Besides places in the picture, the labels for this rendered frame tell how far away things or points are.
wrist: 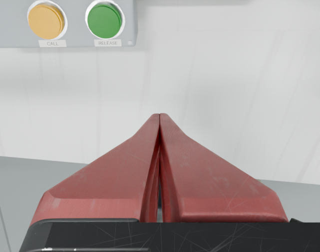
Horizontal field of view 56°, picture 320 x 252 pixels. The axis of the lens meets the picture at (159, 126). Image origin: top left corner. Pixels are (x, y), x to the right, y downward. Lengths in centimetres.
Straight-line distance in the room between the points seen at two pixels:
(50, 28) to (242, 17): 28
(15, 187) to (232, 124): 169
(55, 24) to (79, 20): 3
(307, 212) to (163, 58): 190
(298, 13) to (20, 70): 46
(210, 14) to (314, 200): 184
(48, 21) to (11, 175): 168
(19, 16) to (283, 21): 38
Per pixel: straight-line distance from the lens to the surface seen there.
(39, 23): 40
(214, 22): 50
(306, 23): 54
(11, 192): 214
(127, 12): 39
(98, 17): 38
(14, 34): 43
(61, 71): 55
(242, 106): 57
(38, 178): 199
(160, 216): 92
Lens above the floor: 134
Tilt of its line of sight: 56 degrees down
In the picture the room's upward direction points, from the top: 180 degrees clockwise
